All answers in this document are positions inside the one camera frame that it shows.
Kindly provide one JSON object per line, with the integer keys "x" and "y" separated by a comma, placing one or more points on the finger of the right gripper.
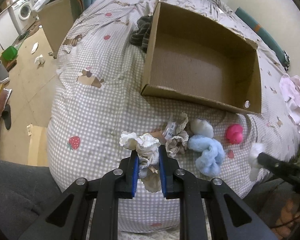
{"x": 286, "y": 171}

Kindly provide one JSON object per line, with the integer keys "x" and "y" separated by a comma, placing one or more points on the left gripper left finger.
{"x": 88, "y": 209}

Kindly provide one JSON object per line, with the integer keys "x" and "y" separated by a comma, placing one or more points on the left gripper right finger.
{"x": 208, "y": 209}

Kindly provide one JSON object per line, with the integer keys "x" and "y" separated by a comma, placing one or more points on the white fluffy cotton piece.
{"x": 256, "y": 149}

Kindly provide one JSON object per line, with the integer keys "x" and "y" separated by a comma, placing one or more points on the light blue plush toy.
{"x": 211, "y": 151}

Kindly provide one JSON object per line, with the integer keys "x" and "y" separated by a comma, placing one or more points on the pink rubber duck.
{"x": 234, "y": 134}

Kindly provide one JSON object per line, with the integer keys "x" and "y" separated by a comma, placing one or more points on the beige lace scrunchie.
{"x": 176, "y": 136}

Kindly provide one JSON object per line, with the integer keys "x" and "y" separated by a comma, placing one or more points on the white scrunchie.
{"x": 147, "y": 148}

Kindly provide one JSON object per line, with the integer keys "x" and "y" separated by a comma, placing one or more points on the grey trouser leg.
{"x": 25, "y": 192}

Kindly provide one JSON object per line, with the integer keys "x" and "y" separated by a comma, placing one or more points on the pink white clothing pile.
{"x": 290, "y": 90}

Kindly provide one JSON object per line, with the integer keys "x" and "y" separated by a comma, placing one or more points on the black slipper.
{"x": 6, "y": 116}

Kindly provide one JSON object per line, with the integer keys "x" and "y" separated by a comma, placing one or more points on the checkered bed quilt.
{"x": 98, "y": 97}

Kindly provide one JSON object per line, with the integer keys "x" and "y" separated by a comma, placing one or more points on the teal bolster with orange band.
{"x": 265, "y": 36}

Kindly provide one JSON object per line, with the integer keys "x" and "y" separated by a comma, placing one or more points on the brown cardboard box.
{"x": 193, "y": 58}

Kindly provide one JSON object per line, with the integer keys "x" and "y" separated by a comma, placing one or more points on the crumpled white paper on floor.
{"x": 39, "y": 60}

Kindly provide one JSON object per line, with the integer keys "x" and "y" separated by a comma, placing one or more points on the dark striped cloth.
{"x": 140, "y": 37}

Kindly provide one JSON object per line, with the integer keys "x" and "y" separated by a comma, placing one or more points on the large cardboard box beside bed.
{"x": 56, "y": 20}

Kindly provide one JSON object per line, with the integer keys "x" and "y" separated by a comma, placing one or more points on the white washing machine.
{"x": 21, "y": 14}

